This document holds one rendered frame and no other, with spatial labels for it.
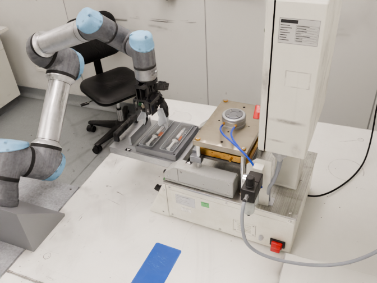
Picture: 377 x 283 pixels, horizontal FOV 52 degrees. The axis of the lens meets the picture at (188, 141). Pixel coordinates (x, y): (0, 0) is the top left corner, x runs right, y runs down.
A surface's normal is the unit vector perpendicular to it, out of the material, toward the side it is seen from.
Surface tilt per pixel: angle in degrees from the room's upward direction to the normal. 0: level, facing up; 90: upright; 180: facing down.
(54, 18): 90
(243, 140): 0
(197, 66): 90
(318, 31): 90
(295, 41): 90
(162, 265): 0
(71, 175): 0
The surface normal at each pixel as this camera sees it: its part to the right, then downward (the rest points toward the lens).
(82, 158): -0.06, -0.80
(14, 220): -0.37, 0.57
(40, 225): 0.93, 0.18
